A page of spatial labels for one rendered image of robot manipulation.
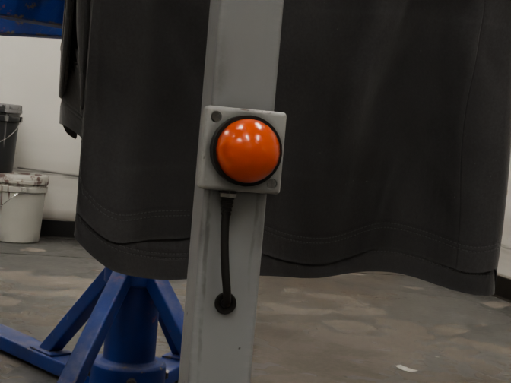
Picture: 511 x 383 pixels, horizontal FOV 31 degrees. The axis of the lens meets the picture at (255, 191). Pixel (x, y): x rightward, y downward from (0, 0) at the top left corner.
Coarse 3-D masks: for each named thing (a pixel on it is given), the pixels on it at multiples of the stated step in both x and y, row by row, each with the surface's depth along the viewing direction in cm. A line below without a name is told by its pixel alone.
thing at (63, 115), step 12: (72, 0) 84; (72, 12) 84; (72, 24) 86; (72, 36) 86; (72, 48) 87; (60, 60) 99; (72, 60) 88; (60, 72) 97; (72, 72) 88; (60, 84) 88; (72, 84) 89; (60, 96) 91; (72, 96) 89; (60, 108) 92; (72, 108) 90; (60, 120) 92; (72, 120) 90; (72, 132) 100
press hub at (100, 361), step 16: (144, 288) 215; (128, 304) 214; (144, 304) 215; (128, 320) 215; (144, 320) 216; (112, 336) 216; (128, 336) 215; (144, 336) 216; (112, 352) 216; (128, 352) 215; (144, 352) 216; (96, 368) 215; (112, 368) 213; (128, 368) 214; (144, 368) 215; (160, 368) 218
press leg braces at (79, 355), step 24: (96, 288) 229; (120, 288) 208; (168, 288) 212; (72, 312) 236; (96, 312) 204; (168, 312) 208; (48, 336) 245; (72, 336) 242; (96, 336) 199; (168, 336) 246; (72, 360) 195
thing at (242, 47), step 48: (240, 0) 56; (240, 48) 56; (240, 96) 56; (240, 192) 56; (192, 240) 59; (240, 240) 57; (192, 288) 57; (240, 288) 57; (192, 336) 57; (240, 336) 57
